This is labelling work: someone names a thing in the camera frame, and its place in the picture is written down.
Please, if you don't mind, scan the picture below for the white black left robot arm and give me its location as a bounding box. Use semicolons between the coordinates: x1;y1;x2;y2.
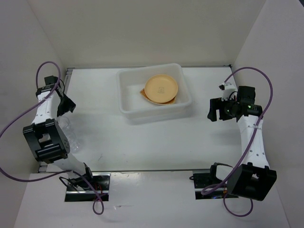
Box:
23;76;95;190

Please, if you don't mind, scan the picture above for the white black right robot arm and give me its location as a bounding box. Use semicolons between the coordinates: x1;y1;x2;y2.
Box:
207;83;277;201

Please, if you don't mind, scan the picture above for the triangular woven bamboo basket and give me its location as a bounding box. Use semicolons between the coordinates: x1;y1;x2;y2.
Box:
139;88;178;106

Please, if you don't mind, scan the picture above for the yellow bear plate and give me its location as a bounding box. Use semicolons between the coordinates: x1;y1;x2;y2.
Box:
144;74;179;104
148;98;176;105

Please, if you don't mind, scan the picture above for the translucent white plastic bin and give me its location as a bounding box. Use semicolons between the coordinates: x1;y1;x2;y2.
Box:
116;63;192;123

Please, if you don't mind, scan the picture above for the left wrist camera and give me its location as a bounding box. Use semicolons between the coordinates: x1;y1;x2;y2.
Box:
36;84;55;97

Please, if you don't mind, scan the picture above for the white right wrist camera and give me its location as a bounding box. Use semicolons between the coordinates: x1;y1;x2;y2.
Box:
219;82;237;101

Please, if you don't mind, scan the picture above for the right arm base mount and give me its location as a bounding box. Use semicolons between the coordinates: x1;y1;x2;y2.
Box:
189;170;239;200

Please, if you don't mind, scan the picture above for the clear plastic cup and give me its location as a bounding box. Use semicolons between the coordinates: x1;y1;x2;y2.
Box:
67;133;81;153
57;116;73;135

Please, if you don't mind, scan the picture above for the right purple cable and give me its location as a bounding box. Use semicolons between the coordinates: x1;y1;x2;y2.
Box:
201;66;274;217

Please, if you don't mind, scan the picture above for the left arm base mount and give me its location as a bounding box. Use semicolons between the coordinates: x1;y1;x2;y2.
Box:
59;172;111;202

